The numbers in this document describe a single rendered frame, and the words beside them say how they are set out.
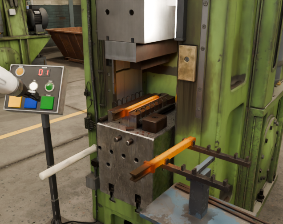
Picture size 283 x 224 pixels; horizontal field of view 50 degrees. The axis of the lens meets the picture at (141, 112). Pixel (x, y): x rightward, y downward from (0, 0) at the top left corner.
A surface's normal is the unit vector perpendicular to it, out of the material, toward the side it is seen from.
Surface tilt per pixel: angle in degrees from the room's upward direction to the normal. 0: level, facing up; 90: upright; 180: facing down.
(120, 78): 90
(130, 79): 90
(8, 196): 0
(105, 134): 90
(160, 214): 0
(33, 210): 0
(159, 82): 90
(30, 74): 60
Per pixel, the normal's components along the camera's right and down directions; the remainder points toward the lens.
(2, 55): 0.64, 0.20
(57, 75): -0.15, -0.18
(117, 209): -0.57, 0.28
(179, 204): 0.00, -0.94
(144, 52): 0.82, 0.19
